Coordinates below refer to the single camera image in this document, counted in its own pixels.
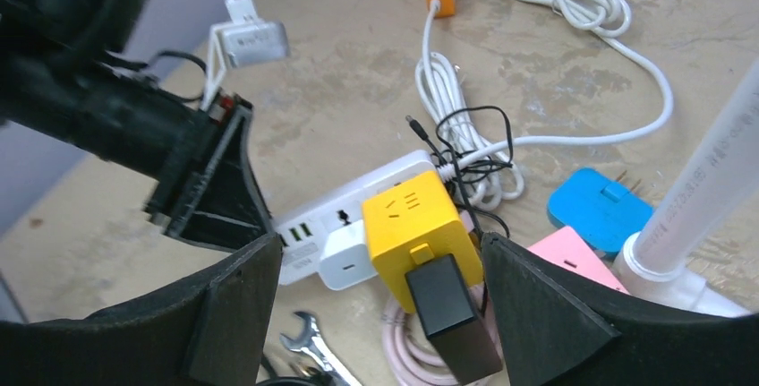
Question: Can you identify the silver open end wrench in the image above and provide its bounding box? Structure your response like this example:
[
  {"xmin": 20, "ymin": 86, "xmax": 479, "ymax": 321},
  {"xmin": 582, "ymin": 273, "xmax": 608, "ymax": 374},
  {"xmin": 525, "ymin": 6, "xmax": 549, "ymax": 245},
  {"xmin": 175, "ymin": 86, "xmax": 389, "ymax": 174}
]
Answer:
[{"xmin": 279, "ymin": 311, "xmax": 362, "ymax": 386}]

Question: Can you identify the thin black adapter cable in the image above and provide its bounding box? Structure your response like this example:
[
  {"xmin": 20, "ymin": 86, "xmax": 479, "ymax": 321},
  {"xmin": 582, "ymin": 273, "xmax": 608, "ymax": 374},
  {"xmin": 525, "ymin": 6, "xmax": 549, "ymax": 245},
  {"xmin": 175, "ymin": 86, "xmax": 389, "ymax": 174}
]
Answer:
[{"xmin": 405, "ymin": 105, "xmax": 516, "ymax": 239}]

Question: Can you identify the pink cube power socket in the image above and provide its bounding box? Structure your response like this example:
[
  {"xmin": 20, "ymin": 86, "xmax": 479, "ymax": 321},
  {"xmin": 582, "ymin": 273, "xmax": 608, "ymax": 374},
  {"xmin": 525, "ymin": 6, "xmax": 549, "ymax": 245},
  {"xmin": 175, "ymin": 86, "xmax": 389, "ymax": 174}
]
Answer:
[{"xmin": 527, "ymin": 227, "xmax": 628, "ymax": 294}]

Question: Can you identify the white pvc pipe frame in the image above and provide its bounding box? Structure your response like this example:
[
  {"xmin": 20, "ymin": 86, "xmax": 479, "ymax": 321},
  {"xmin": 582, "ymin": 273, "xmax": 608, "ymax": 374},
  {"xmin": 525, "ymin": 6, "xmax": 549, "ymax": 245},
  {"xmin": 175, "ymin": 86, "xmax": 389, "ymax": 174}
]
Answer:
[{"xmin": 613, "ymin": 63, "xmax": 758, "ymax": 318}]

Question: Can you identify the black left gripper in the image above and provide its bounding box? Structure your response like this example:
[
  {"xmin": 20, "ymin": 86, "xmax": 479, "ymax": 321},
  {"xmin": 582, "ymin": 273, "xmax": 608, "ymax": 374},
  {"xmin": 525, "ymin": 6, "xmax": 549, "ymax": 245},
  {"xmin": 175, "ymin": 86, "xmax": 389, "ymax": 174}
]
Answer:
[{"xmin": 1, "ymin": 54, "xmax": 274, "ymax": 252}]

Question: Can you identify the yellow cube power socket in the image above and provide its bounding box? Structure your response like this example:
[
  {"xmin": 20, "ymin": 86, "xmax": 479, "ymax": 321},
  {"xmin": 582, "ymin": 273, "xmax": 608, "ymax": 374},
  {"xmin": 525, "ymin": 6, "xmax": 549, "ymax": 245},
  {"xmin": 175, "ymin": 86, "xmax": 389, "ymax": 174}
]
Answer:
[{"xmin": 362, "ymin": 170, "xmax": 484, "ymax": 313}]

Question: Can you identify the white power strip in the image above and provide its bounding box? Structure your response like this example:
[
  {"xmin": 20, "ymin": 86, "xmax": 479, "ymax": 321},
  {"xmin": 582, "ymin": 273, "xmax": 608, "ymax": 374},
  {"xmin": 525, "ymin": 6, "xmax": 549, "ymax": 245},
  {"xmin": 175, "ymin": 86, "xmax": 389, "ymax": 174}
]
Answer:
[{"xmin": 273, "ymin": 150, "xmax": 435, "ymax": 286}]

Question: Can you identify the black power adapter brick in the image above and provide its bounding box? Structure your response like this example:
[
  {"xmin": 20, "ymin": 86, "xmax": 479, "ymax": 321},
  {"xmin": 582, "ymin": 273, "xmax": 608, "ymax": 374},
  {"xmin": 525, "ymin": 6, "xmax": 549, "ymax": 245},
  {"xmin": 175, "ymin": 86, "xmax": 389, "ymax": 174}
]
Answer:
[{"xmin": 405, "ymin": 254, "xmax": 502, "ymax": 385}]

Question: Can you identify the blue travel adapter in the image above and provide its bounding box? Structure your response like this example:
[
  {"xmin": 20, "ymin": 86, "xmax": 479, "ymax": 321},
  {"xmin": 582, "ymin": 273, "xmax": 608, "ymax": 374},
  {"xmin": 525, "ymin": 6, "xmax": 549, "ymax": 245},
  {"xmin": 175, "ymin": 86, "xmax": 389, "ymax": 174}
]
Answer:
[{"xmin": 546, "ymin": 167, "xmax": 653, "ymax": 259}]

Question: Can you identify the pink socket cable with plug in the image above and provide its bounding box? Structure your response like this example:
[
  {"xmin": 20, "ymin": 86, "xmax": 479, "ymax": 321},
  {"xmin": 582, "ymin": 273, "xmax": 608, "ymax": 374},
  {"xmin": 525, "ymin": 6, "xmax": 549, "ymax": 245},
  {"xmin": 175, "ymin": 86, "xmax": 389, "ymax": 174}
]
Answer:
[{"xmin": 380, "ymin": 210, "xmax": 505, "ymax": 386}]

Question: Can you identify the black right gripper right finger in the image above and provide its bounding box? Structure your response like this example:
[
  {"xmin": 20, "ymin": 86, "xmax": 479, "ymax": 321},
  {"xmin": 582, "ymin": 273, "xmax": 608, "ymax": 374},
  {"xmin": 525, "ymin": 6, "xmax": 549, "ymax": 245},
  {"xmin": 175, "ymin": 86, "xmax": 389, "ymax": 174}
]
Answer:
[{"xmin": 481, "ymin": 232, "xmax": 758, "ymax": 385}]

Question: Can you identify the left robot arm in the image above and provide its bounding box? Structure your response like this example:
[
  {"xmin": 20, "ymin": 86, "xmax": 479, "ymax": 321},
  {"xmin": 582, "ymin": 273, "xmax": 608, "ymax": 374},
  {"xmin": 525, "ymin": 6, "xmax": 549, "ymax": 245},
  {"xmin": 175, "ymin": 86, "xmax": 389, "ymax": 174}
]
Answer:
[{"xmin": 1, "ymin": 0, "xmax": 274, "ymax": 252}]

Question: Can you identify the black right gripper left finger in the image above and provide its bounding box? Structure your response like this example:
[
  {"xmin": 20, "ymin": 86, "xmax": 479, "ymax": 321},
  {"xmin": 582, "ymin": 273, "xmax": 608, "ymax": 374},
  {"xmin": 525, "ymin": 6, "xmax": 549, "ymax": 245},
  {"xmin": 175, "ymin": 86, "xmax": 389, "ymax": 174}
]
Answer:
[{"xmin": 1, "ymin": 234, "xmax": 282, "ymax": 385}]

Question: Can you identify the small white plug adapter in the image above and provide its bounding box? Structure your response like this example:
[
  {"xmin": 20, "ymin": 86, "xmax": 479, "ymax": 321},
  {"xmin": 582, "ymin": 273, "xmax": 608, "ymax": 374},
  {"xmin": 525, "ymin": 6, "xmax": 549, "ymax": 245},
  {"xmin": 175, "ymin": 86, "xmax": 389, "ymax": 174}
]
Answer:
[{"xmin": 318, "ymin": 219, "xmax": 378, "ymax": 291}]

